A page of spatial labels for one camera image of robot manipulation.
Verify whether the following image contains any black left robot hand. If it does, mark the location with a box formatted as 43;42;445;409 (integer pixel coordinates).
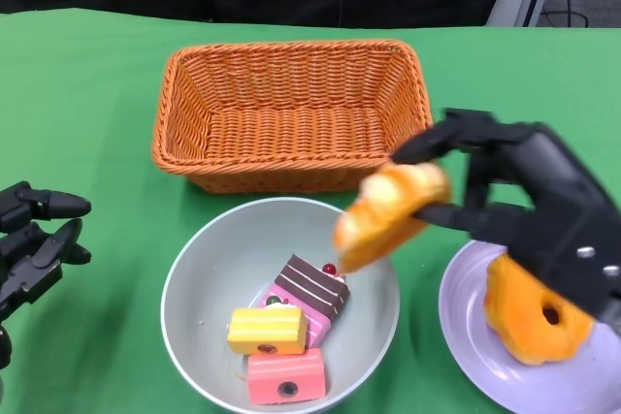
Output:
0;180;93;372

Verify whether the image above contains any chocolate layered cake slice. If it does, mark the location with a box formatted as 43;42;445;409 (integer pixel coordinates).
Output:
273;253;352;324

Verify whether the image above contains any yellow cake block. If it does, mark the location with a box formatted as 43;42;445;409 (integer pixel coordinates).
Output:
225;303;310;357

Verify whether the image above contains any orange striped croissant bread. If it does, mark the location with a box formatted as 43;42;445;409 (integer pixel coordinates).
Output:
484;253;595;366
332;161;453;274

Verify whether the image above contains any pink layered cake slice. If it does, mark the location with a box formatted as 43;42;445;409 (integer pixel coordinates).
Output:
258;287;337;350

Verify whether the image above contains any grey-green bowl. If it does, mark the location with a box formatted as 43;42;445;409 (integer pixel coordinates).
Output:
160;196;402;411

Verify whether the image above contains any green tablecloth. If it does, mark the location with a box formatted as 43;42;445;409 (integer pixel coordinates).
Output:
0;7;621;414

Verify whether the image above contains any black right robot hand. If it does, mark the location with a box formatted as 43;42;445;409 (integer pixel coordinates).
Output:
390;108;621;319

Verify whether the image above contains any pink cake block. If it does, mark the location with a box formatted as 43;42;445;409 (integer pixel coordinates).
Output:
246;347;329;406

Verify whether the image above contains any lavender plate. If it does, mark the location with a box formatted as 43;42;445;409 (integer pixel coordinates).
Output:
437;239;621;414

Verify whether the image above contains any orange wicker basket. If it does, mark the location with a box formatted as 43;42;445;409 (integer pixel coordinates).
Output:
151;38;435;195

